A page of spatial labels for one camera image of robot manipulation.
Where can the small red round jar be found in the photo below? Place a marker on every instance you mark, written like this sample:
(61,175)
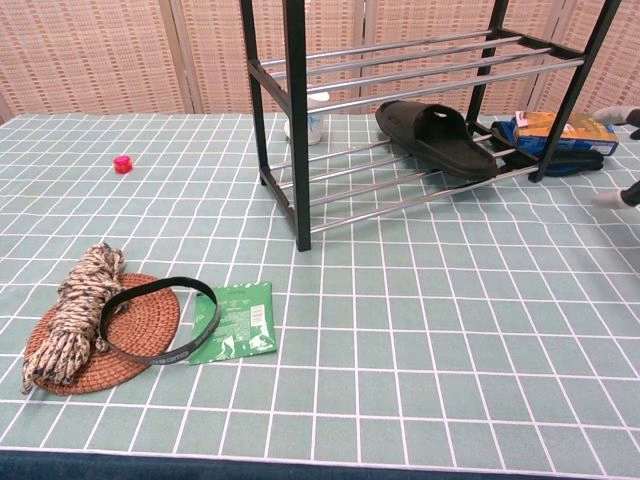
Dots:
(123,165)

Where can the green checked tablecloth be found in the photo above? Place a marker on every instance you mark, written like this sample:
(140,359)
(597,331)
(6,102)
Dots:
(400,350)

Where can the woven bamboo folding screen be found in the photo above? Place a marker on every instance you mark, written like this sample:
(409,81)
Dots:
(100,50)

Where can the white plastic bottle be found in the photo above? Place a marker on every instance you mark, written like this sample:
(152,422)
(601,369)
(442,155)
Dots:
(316,131)

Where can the green foil sachet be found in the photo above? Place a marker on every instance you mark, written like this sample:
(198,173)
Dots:
(240,325)

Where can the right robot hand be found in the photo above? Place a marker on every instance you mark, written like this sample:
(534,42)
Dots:
(615,115)

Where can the black metal shoe rack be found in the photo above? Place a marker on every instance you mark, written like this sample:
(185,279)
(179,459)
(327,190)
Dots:
(299,150)

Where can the black and blue glove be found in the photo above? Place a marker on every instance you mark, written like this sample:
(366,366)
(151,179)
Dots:
(575,162)

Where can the black rubber slipper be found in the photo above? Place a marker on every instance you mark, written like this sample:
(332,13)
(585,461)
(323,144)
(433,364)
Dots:
(440,140)

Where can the round brown woven coaster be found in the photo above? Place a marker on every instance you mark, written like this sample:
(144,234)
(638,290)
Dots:
(145,325)

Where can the black elastic headband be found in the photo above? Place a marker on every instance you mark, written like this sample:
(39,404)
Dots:
(167,359)

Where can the orange and blue carton box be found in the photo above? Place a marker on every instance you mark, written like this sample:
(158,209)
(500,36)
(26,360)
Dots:
(590,137)

